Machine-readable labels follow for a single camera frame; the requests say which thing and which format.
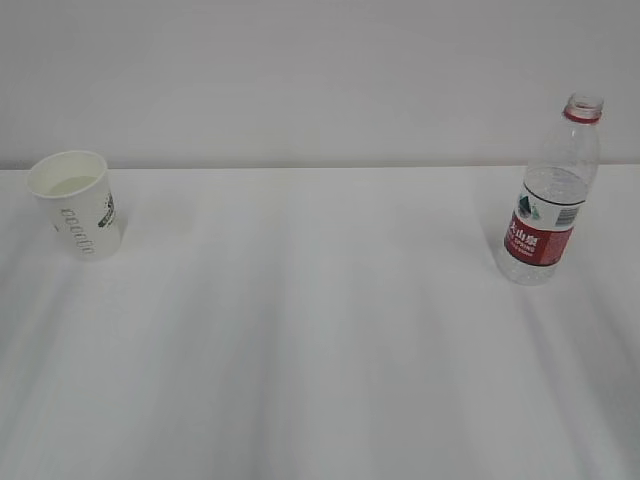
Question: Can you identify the clear water bottle red label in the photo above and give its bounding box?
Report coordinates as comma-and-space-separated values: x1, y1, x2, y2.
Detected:
496, 93, 604, 286

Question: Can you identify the white paper cup green logo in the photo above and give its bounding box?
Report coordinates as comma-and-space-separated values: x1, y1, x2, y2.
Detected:
26, 151, 122, 261

